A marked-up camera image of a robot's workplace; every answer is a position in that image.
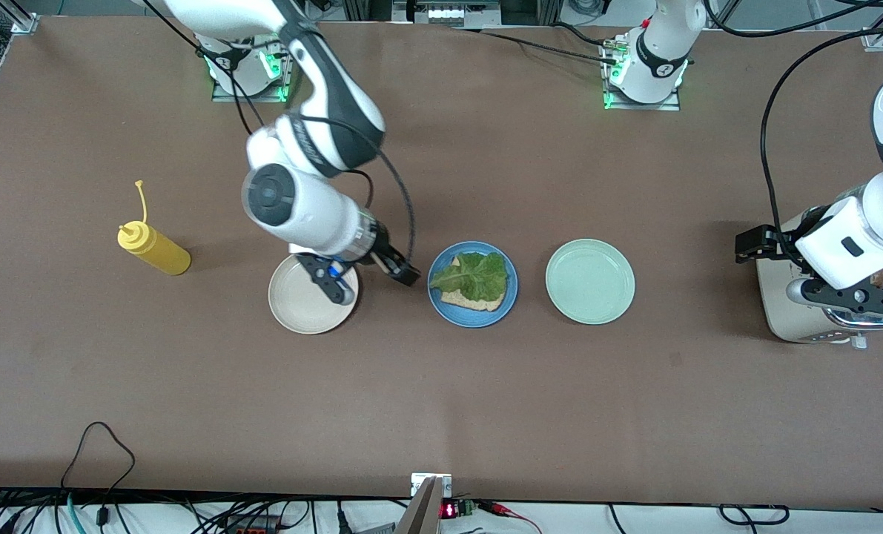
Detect green lettuce leaf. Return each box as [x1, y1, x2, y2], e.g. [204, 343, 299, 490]
[429, 251, 509, 301]

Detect yellow mustard squeeze bottle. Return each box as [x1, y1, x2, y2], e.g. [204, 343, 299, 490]
[117, 179, 192, 277]

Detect blue round plate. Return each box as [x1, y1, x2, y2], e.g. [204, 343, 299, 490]
[427, 241, 519, 329]

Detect beige round plate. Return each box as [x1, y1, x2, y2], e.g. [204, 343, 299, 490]
[268, 251, 360, 335]

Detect pale green round plate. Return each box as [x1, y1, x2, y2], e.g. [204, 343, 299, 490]
[545, 238, 636, 326]

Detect cream and chrome toaster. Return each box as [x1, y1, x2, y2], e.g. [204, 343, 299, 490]
[755, 215, 883, 351]

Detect orange power strip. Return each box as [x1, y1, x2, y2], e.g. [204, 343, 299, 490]
[222, 518, 282, 534]

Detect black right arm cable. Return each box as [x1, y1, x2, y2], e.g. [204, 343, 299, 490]
[141, 0, 417, 268]

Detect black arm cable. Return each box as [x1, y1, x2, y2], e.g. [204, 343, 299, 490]
[704, 0, 883, 253]
[141, 0, 417, 268]

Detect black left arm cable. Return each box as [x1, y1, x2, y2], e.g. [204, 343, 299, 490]
[704, 0, 883, 253]

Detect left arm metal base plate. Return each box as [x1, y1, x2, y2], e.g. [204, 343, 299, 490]
[603, 41, 681, 112]

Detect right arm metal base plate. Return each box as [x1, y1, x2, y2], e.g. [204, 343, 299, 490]
[211, 33, 294, 103]

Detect white pole bracket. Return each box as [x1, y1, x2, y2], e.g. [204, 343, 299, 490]
[411, 472, 453, 498]

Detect grey metal camera pole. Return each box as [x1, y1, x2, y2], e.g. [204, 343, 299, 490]
[395, 475, 446, 534]

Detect red and black clip wires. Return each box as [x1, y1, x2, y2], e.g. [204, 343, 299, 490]
[478, 500, 544, 534]

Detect black table cable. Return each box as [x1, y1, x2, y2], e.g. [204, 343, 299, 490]
[452, 26, 620, 66]

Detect black coiled cable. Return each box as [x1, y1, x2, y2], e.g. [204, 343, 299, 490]
[718, 504, 790, 527]

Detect thin black looped cable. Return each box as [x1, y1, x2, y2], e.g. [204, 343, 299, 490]
[60, 421, 136, 512]

